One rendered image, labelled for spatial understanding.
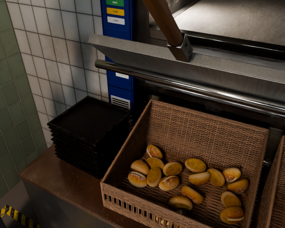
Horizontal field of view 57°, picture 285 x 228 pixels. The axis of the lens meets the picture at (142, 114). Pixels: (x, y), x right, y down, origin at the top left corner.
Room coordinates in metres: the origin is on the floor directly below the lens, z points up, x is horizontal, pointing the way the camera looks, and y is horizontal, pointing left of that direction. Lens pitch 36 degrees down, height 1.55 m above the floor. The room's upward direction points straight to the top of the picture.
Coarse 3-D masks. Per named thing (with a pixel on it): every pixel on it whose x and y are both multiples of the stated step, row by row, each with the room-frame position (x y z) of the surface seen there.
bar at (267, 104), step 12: (96, 60) 0.83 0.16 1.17; (120, 72) 0.78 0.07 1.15; (132, 72) 0.76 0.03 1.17; (144, 72) 0.74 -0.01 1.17; (168, 84) 0.70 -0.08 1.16; (180, 84) 0.68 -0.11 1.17; (192, 84) 0.67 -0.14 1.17; (204, 84) 0.66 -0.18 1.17; (216, 96) 0.63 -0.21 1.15; (228, 96) 0.61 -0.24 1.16; (240, 96) 0.60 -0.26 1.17; (252, 96) 0.60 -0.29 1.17; (264, 108) 0.57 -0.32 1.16; (276, 108) 0.56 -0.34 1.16
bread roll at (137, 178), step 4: (132, 172) 0.81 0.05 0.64; (136, 172) 0.81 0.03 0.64; (140, 172) 0.81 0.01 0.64; (128, 176) 0.81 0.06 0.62; (132, 176) 0.79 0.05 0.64; (136, 176) 0.79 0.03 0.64; (140, 176) 0.78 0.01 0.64; (144, 176) 0.79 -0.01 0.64; (132, 180) 0.78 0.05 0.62; (136, 180) 0.77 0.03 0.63; (140, 180) 0.77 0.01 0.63; (144, 180) 0.77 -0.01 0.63; (136, 184) 0.77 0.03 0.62; (140, 184) 0.76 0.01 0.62; (144, 184) 0.76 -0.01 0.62
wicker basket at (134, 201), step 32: (160, 128) 1.03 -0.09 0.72; (192, 128) 0.97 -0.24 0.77; (224, 128) 0.92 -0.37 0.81; (256, 128) 0.87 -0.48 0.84; (128, 160) 0.87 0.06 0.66; (224, 160) 0.87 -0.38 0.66; (128, 192) 0.63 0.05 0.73; (160, 192) 0.74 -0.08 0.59; (256, 192) 0.60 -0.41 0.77; (160, 224) 0.56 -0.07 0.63; (192, 224) 0.52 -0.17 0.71; (224, 224) 0.59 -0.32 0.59
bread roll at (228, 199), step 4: (224, 192) 0.68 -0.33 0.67; (228, 192) 0.68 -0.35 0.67; (224, 196) 0.67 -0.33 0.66; (228, 196) 0.66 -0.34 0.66; (232, 196) 0.66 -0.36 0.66; (236, 196) 0.67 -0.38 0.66; (224, 200) 0.66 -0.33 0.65; (228, 200) 0.66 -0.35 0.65; (232, 200) 0.66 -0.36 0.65; (236, 200) 0.66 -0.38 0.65; (224, 204) 0.65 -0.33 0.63; (228, 204) 0.65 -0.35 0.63; (232, 204) 0.65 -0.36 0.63; (236, 204) 0.65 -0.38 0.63; (240, 204) 0.65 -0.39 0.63
